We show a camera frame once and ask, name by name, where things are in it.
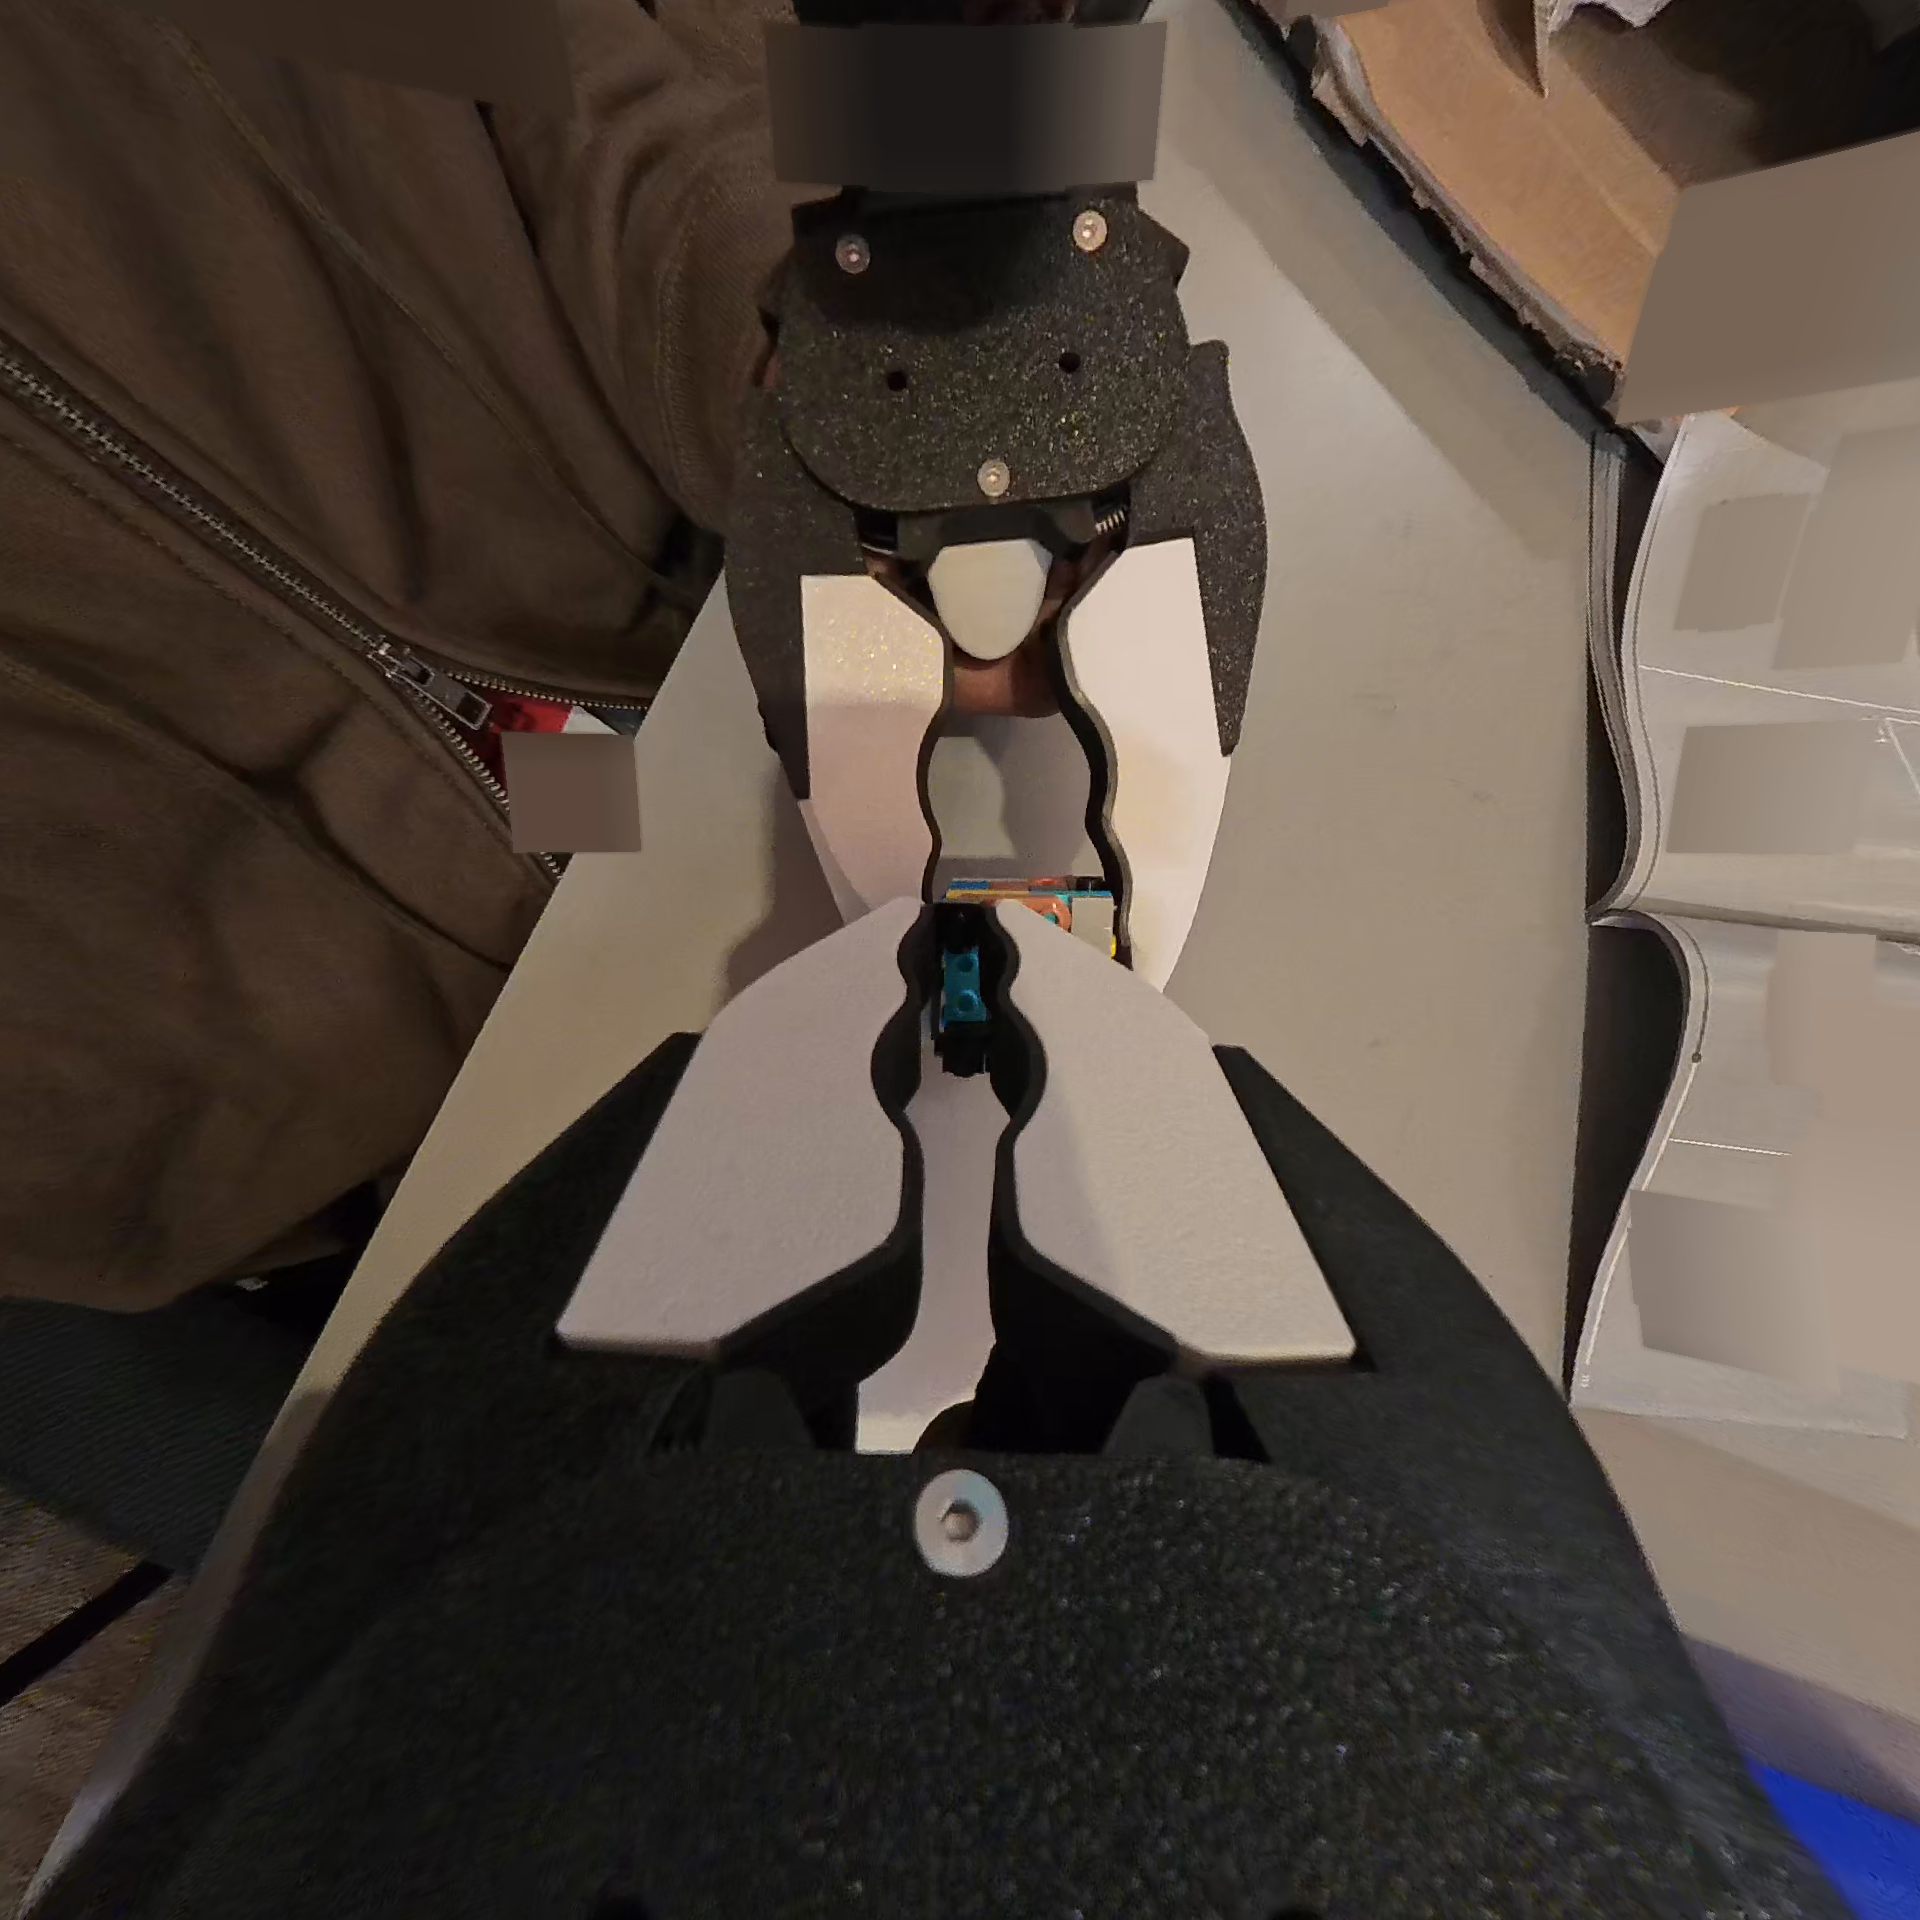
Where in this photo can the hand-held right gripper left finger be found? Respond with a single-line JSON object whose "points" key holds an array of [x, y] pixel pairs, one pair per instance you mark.
{"points": [[747, 1186]]}

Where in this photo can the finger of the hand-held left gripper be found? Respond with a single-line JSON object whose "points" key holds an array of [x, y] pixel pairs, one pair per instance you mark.
{"points": [[1163, 718], [863, 718]]}

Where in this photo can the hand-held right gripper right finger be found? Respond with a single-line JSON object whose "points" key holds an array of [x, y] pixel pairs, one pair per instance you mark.
{"points": [[1186, 1186]]}

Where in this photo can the multicoloured toy brick block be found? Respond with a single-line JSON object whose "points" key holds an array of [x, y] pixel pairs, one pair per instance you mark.
{"points": [[1035, 910]]}

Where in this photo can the person's left forearm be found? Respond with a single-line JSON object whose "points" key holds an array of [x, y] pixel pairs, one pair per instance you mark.
{"points": [[643, 227]]}

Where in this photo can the person's left hand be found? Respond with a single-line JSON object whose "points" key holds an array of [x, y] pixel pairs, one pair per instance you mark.
{"points": [[995, 686]]}

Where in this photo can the red garment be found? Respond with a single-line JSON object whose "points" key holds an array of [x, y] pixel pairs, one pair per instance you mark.
{"points": [[522, 716]]}

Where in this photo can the cardboard box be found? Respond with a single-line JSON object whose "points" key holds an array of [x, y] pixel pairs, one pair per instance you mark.
{"points": [[1500, 135]]}

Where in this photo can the open instruction booklet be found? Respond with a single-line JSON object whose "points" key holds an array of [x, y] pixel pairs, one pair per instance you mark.
{"points": [[1753, 1049]]}

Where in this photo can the person's brown jacket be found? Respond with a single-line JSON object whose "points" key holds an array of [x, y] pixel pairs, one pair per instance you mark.
{"points": [[225, 900]]}

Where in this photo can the blue plastic bin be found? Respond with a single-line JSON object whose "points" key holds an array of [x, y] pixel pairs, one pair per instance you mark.
{"points": [[1860, 1860]]}

